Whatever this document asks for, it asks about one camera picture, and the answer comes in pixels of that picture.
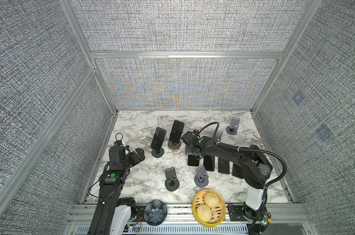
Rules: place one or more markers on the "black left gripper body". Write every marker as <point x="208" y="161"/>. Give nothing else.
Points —
<point x="132" y="159"/>

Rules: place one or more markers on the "lower steamed bun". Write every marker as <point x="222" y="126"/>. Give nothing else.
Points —
<point x="204" y="213"/>

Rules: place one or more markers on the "dark flower shaped dish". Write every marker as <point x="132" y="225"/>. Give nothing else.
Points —
<point x="155" y="213"/>

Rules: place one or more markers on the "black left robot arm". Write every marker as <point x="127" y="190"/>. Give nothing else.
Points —
<point x="111" y="183"/>

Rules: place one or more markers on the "phone on wooden stand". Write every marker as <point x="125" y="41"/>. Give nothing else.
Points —
<point x="176" y="131"/>

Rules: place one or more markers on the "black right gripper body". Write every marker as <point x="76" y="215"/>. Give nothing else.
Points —
<point x="188" y="151"/>

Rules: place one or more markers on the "steamed bun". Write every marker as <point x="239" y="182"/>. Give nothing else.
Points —
<point x="211" y="200"/>
<point x="204" y="213"/>

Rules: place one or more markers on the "purple stand back right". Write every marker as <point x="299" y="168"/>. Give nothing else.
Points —
<point x="217" y="137"/>

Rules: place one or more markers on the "wooden base phone stand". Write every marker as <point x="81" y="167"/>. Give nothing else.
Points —
<point x="174" y="146"/>

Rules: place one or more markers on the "purple phone stand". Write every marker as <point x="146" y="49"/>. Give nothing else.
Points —
<point x="232" y="129"/>
<point x="201" y="177"/>

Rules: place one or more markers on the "bamboo steamer basket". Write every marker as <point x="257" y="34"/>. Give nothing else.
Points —
<point x="218" y="213"/>

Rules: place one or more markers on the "dark front phone stand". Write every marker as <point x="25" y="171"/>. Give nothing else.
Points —
<point x="171" y="182"/>

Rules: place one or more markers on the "dark grey round phone stand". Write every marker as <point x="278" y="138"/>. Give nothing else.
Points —
<point x="158" y="154"/>

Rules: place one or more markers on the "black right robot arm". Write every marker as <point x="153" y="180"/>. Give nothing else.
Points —
<point x="254" y="166"/>

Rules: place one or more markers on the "purple front phone stand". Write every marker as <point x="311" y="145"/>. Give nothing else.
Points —
<point x="201" y="177"/>

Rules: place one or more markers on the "upper steamed bun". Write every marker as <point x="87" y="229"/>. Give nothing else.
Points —
<point x="211" y="200"/>

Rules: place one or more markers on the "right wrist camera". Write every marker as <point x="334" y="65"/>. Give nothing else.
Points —
<point x="188" y="138"/>

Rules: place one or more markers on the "green edged phone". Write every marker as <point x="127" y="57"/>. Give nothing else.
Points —
<point x="237" y="171"/>

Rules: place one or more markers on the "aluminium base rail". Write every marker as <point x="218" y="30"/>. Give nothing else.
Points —
<point x="286" y="219"/>

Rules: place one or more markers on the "phone with reflective screen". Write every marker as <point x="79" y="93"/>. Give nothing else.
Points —
<point x="209" y="163"/>

